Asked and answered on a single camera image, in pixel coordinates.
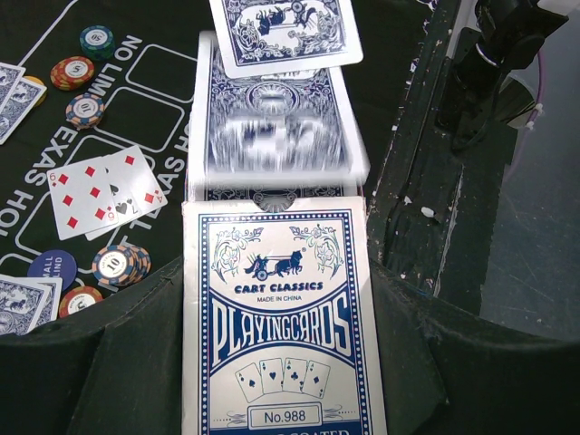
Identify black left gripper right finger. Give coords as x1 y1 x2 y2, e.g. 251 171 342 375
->
370 261 579 434

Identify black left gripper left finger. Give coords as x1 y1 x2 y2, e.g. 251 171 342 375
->
1 257 183 434

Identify orange chips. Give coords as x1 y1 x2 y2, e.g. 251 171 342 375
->
50 56 95 91
58 286 103 318

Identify pink chips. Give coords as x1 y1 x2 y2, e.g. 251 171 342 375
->
92 245 152 286
65 92 105 130

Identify dealt card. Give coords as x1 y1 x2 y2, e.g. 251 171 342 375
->
1 275 63 335

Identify blue small blind button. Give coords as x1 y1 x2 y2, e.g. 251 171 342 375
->
27 249 78 290

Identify face-up community cards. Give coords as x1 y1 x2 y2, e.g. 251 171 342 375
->
47 146 168 241

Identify blue playing card deck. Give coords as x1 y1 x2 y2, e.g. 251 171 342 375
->
181 31 387 434

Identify dealt cards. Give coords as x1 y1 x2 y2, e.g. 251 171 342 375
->
1 63 46 145

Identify yellow big blind button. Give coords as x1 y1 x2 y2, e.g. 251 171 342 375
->
24 75 45 87

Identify green chip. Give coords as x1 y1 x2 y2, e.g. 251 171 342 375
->
79 24 116 61

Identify card drawn from deck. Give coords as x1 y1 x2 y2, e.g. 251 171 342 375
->
209 0 363 78

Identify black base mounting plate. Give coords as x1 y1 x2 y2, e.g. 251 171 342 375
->
367 1 517 314

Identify black poker table mat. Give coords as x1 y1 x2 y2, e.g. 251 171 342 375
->
1 1 436 297

